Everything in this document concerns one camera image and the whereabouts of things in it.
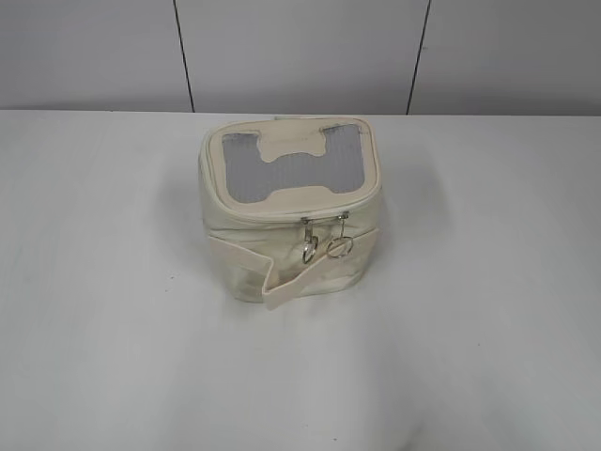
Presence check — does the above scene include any silver ring zipper pull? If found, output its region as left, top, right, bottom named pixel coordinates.
left=326, top=211, right=354, bottom=259
left=301, top=218, right=319, bottom=265

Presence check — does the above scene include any cream canvas zipper bag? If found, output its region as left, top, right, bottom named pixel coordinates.
left=198, top=117, right=382, bottom=309

